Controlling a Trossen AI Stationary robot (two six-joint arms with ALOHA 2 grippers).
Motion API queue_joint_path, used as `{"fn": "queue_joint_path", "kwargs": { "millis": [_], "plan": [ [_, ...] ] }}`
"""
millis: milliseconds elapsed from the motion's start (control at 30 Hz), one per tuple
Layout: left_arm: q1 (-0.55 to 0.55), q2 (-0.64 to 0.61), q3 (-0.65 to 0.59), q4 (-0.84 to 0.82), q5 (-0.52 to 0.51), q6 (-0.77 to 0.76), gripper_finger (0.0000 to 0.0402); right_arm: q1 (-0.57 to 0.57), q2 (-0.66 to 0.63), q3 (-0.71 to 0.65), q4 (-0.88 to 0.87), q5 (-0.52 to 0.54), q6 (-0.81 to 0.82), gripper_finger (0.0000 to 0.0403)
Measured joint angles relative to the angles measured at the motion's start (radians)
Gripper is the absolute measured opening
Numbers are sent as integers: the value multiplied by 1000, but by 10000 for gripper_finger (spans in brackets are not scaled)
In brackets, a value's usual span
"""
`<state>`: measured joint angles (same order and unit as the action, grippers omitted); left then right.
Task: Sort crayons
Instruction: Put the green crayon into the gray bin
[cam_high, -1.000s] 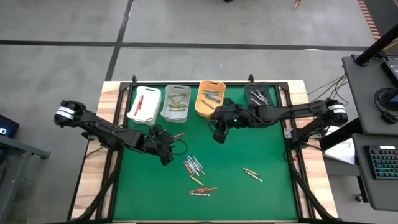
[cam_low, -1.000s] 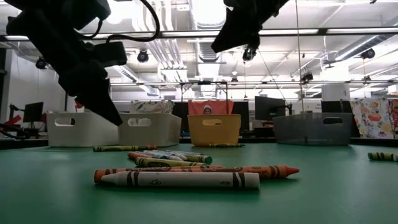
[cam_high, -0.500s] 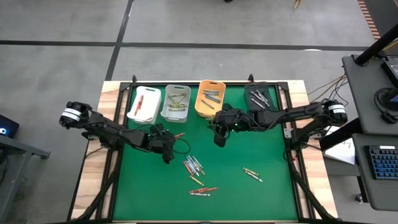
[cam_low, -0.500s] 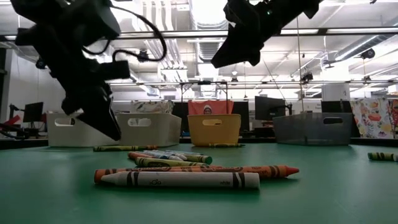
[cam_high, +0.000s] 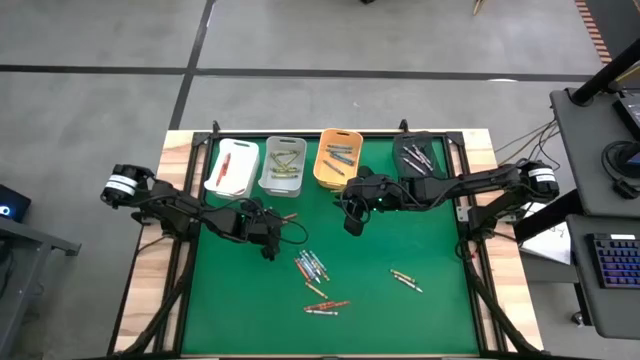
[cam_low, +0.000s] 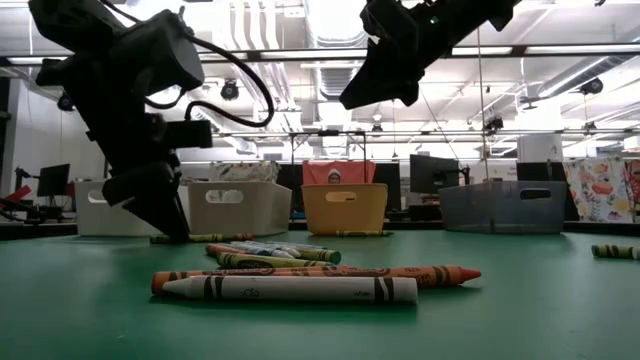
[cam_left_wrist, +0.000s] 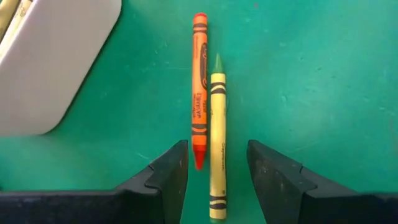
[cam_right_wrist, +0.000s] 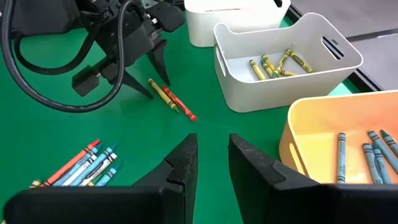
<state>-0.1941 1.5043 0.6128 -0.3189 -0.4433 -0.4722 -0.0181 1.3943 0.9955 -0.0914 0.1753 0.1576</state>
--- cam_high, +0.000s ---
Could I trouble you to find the dark grey plastic bin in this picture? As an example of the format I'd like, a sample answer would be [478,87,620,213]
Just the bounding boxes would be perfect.
[392,130,448,181]

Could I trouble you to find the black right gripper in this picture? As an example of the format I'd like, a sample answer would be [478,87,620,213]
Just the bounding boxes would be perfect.
[342,166,404,237]

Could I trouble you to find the black laptop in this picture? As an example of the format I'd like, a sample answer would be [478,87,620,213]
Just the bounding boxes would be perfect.
[612,91,640,141]

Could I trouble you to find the black pole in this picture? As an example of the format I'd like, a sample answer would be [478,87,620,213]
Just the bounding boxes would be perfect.
[571,37,640,107]

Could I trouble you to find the black cart leg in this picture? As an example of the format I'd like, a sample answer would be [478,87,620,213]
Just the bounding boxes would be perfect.
[512,188,571,244]

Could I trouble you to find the black backlit keyboard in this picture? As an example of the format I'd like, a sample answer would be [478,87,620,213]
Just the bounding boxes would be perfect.
[585,232,640,290]

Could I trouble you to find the grey cart desk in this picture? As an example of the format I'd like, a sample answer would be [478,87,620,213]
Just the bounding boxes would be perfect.
[566,213,640,341]
[549,87,640,217]

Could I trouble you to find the light grey plastic bin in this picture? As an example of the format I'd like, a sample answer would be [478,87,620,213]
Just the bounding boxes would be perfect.
[257,135,308,199]

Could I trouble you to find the black floor mat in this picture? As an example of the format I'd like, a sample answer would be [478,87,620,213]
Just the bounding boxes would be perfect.
[584,0,640,56]

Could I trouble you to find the white plastic bin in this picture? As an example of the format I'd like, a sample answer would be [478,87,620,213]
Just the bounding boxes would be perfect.
[203,138,261,200]

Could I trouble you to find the black aluminium table frame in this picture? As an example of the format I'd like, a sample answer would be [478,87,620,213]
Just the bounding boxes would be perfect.
[107,119,546,360]

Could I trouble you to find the black cable bundle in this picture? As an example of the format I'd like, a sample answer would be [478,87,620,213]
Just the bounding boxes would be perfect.
[494,118,564,185]

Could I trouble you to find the white paper sheet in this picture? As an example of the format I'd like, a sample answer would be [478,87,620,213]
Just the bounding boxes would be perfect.
[519,198,572,266]

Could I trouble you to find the grey metal stand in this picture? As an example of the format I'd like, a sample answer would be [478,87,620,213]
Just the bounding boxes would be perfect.
[0,215,82,360]

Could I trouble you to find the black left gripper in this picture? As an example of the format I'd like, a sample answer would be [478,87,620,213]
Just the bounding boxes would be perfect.
[219,197,289,262]

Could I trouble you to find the orange plastic bin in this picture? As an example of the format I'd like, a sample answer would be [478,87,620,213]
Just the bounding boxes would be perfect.
[312,128,365,191]

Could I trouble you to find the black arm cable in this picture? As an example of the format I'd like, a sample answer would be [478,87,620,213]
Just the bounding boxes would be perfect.
[338,183,372,225]
[277,219,310,247]

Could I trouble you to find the black device with blue light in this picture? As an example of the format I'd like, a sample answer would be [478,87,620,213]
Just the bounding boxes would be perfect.
[0,183,32,224]

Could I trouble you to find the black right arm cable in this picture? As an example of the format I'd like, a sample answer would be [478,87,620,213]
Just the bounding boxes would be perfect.
[338,183,372,225]

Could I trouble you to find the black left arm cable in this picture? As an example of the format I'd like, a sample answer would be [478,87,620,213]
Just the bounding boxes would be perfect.
[277,219,310,247]

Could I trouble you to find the black headphones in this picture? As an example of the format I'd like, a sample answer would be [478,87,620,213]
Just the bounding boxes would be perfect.
[601,140,640,200]

